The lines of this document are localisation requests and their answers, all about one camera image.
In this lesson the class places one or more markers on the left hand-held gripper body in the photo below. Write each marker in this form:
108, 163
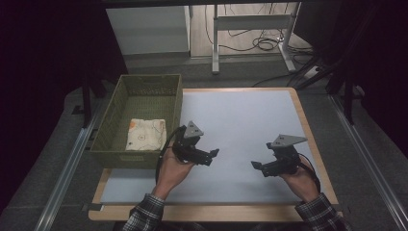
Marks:
189, 147

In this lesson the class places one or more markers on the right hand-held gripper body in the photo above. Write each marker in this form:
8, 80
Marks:
287, 160

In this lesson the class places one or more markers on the cream printed towel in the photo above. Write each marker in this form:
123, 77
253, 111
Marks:
146, 134

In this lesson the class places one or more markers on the green woven basket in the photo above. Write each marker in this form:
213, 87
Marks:
141, 96

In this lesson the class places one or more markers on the person's right hand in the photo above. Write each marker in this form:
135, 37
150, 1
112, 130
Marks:
303, 183

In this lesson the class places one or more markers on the person's left hand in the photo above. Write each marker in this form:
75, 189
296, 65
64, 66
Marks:
170, 174

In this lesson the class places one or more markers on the grey foam mat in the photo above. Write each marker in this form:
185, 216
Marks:
243, 115

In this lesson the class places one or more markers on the black metal stand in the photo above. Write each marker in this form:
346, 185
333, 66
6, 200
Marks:
349, 102
86, 102

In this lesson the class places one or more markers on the white power strip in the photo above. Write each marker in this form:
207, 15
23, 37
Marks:
311, 72

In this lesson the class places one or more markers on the white cabinet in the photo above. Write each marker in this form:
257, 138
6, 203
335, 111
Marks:
147, 30

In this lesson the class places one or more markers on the dark curtain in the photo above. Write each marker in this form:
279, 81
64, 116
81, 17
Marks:
381, 48
41, 64

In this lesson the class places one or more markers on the aluminium floor rail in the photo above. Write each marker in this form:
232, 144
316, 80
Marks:
64, 176
372, 160

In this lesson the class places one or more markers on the white metal desk frame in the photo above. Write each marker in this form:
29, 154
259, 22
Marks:
253, 22

